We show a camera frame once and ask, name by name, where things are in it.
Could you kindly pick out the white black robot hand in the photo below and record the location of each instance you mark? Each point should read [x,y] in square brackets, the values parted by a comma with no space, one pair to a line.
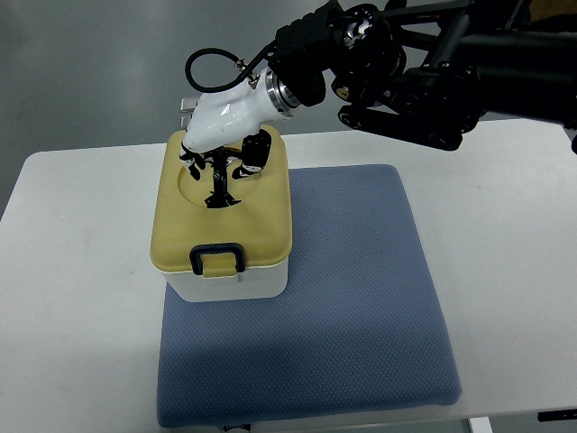
[229,116]

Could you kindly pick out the yellow box lid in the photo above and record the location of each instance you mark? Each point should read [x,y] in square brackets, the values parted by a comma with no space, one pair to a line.
[260,222]

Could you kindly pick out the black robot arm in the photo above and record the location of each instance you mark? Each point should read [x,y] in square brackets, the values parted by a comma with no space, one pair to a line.
[427,74]

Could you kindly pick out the white storage box base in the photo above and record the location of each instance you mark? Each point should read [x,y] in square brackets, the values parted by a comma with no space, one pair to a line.
[220,281]

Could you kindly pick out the lower metal floor plate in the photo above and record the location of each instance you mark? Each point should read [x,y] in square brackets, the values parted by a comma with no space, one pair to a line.
[184,121]

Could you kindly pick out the blue padded mat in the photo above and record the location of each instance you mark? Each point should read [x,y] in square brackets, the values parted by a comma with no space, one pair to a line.
[357,328]

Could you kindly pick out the white table leg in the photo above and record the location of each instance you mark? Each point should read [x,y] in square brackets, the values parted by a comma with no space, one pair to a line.
[480,425]

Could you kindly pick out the black table control panel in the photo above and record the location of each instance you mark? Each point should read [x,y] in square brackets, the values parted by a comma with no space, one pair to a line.
[557,415]

